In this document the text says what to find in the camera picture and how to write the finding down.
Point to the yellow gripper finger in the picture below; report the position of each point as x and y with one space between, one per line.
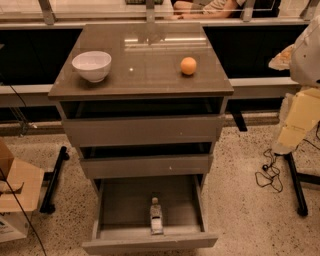
282 60
304 113

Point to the clear plastic water bottle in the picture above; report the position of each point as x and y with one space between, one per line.
156 217

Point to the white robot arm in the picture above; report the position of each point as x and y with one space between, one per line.
305 58

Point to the grey top drawer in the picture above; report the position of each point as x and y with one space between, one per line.
143 121

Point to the grey drawer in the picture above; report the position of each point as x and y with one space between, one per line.
146 160
123 222
143 121

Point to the grey drawer cabinet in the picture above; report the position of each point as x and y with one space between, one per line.
145 65

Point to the grey middle drawer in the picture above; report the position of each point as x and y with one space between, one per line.
146 160

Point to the grey bottom drawer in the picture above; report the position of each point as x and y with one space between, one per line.
123 222

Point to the black right stand foot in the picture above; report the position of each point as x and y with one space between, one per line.
297 179

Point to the black stand foot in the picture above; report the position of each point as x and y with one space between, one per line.
47 205
297 179

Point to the orange fruit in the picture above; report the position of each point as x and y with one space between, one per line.
188 66

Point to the person behind glass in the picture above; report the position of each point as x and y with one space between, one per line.
205 9

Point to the white ceramic bowl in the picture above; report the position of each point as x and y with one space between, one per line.
93 66

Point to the black left stand foot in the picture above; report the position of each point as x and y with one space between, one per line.
47 205

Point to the cardboard box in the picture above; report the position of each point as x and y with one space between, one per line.
20 185

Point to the grey metal railing beam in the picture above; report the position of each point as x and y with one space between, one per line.
244 88

